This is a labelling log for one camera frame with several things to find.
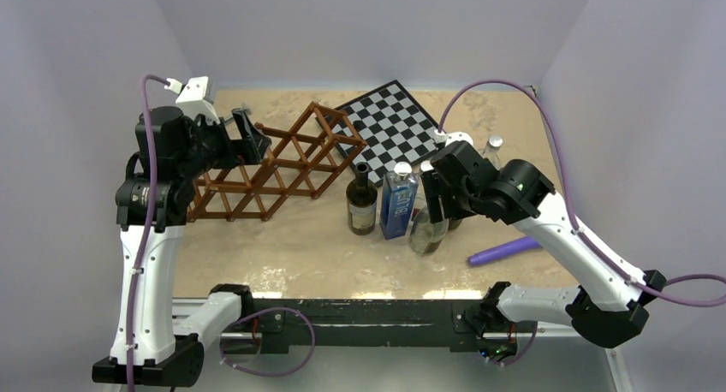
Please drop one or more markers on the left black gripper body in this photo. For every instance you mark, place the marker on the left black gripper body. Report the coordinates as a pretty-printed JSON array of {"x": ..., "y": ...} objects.
[{"x": 220, "y": 151}]

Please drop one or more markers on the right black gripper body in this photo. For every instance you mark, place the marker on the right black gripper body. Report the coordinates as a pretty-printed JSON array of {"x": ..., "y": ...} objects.
[{"x": 455, "y": 201}]

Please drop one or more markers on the clear glass bottle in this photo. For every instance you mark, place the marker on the clear glass bottle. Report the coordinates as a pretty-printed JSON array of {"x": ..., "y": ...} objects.
[{"x": 426, "y": 237}]

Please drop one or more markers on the brown wooden wine rack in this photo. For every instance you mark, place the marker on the brown wooden wine rack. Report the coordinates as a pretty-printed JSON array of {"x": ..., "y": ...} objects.
[{"x": 302, "y": 161}]

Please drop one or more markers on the dark green wine bottle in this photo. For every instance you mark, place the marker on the dark green wine bottle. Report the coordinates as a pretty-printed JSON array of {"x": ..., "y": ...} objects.
[{"x": 362, "y": 197}]

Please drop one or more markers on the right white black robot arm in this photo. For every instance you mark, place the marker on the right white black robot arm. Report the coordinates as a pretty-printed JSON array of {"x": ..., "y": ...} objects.
[{"x": 607, "y": 307}]

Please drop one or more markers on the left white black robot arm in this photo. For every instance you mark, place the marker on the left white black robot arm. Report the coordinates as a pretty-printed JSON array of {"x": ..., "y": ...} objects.
[{"x": 150, "y": 347}]

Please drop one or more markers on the clear bottle silver cap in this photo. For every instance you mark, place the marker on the clear bottle silver cap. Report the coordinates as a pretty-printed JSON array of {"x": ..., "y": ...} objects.
[{"x": 420, "y": 201}]

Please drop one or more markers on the clear bottle far right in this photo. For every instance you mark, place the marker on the clear bottle far right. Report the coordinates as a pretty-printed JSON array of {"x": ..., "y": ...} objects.
[{"x": 492, "y": 149}]

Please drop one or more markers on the olive wine bottle tan label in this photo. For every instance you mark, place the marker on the olive wine bottle tan label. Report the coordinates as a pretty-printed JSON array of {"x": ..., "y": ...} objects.
[{"x": 454, "y": 224}]

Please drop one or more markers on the blue square bottle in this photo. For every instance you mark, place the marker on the blue square bottle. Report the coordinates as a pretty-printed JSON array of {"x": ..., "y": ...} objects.
[{"x": 399, "y": 191}]

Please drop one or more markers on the black white checkerboard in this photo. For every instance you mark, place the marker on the black white checkerboard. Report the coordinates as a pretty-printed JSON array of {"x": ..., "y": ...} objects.
[{"x": 394, "y": 125}]

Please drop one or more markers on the purple toy microphone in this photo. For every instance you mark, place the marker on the purple toy microphone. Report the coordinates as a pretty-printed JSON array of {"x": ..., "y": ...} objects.
[{"x": 504, "y": 250}]

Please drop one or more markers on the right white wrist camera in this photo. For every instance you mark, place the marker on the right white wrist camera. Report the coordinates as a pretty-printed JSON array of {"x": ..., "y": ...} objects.
[{"x": 442, "y": 138}]

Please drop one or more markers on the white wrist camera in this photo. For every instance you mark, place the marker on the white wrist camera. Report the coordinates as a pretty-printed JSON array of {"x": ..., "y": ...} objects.
[
  {"x": 193, "y": 100},
  {"x": 442, "y": 138}
]

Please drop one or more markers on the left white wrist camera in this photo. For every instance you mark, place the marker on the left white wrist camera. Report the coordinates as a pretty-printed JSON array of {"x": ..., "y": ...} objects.
[{"x": 193, "y": 100}]

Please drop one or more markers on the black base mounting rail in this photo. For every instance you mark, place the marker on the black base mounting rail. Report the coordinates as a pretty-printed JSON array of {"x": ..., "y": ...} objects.
[{"x": 458, "y": 325}]

